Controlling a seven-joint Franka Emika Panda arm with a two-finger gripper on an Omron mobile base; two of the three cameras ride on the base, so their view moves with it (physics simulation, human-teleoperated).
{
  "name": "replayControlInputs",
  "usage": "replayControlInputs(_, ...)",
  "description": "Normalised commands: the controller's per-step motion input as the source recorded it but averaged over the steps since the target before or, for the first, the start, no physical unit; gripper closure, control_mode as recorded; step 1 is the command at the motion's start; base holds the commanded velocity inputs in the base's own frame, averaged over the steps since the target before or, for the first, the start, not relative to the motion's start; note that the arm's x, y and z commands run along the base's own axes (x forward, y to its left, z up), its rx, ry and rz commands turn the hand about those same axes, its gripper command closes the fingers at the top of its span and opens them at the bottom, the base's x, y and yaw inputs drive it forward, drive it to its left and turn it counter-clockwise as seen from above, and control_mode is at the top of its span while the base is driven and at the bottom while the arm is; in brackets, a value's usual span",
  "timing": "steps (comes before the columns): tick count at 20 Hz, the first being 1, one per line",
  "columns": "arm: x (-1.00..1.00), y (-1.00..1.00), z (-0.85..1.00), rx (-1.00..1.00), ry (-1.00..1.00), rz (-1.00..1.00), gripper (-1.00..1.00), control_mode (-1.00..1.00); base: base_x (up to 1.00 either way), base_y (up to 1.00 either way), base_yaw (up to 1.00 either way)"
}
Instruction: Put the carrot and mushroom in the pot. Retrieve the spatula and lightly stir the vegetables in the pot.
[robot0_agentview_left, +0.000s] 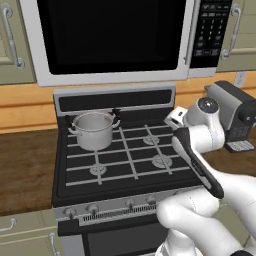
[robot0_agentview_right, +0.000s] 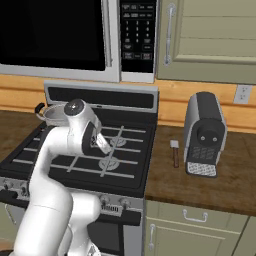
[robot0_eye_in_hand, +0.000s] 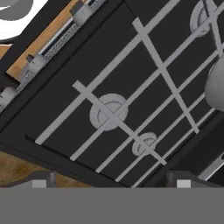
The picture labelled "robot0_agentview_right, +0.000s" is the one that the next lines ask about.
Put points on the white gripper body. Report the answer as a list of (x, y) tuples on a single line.
[(102, 142)]

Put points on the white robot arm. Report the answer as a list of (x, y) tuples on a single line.
[(50, 186)]

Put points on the black and silver stove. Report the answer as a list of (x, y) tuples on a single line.
[(110, 146)]

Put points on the silver stove knob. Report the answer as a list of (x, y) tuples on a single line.
[(125, 202), (104, 199), (5, 185), (23, 190)]

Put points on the grey and black coffee machine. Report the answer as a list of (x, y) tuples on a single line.
[(205, 133)]

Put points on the silver microwave oven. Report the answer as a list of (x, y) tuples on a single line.
[(76, 36)]

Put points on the olive drawer front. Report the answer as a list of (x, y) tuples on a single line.
[(200, 216)]

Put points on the olive base cupboard door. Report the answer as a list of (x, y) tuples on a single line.
[(190, 241), (247, 238), (6, 221)]

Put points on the white wall socket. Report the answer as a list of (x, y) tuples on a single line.
[(243, 94)]

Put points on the olive wall cupboard door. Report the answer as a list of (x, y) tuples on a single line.
[(213, 40)]

